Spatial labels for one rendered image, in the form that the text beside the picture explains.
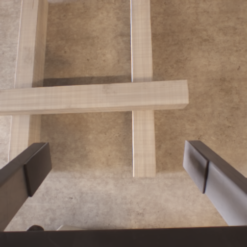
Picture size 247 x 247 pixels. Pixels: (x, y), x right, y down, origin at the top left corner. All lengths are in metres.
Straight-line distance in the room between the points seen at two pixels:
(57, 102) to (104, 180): 0.44
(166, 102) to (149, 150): 0.23
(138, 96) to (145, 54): 0.26
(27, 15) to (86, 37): 0.33
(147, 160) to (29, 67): 0.75
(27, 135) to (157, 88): 0.65
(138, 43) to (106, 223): 0.89
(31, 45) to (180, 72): 0.79
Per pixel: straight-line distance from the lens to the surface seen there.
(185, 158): 0.17
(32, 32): 1.16
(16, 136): 1.01
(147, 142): 0.81
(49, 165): 0.17
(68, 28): 1.21
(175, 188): 0.94
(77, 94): 0.79
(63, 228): 0.96
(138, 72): 0.89
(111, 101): 0.74
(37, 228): 1.01
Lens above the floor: 0.91
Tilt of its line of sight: 80 degrees down
